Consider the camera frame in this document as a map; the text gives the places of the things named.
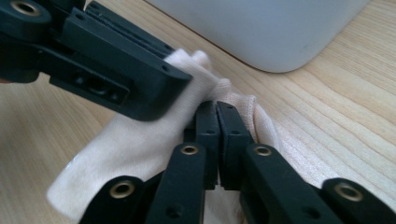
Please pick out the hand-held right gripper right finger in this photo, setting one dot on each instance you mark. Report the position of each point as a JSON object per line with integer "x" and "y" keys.
{"x": 233, "y": 143}

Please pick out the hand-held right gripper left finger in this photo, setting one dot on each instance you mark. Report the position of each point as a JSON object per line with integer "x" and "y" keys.
{"x": 206, "y": 140}

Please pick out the white knit cloth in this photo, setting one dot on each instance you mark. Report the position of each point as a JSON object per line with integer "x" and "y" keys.
{"x": 140, "y": 149}

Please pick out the white plastic storage box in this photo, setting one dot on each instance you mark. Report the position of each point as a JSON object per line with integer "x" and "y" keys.
{"x": 264, "y": 31}

